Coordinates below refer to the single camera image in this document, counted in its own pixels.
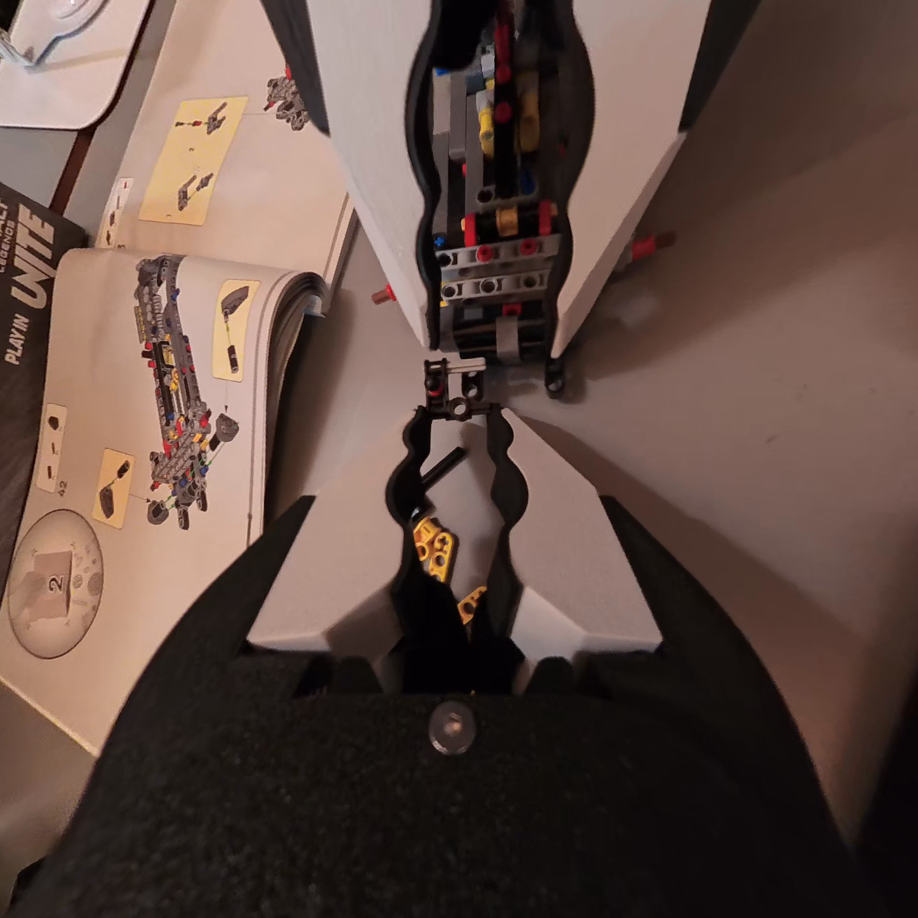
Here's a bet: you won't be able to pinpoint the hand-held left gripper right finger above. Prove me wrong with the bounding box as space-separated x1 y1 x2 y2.
491 406 662 691

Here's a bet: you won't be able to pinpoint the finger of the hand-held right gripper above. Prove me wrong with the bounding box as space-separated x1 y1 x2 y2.
305 0 460 349
552 0 712 357

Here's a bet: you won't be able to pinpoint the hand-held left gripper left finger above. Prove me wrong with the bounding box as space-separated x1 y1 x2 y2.
247 406 433 691

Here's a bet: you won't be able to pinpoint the long lego chassis assembly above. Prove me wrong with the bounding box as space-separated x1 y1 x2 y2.
372 0 677 400

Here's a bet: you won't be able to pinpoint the small black lego subassembly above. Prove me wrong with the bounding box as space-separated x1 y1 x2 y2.
423 357 503 424

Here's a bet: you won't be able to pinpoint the pile of yellow lego pieces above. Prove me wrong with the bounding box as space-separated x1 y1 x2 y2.
411 513 490 623

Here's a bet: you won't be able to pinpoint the flat lego instruction sheet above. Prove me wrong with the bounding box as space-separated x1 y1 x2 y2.
93 0 360 288

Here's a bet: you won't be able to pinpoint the thick open lego instruction booklet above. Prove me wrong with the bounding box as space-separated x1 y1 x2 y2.
0 247 331 754

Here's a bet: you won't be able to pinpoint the lego box with yellow car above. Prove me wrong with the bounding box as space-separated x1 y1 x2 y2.
0 179 90 596

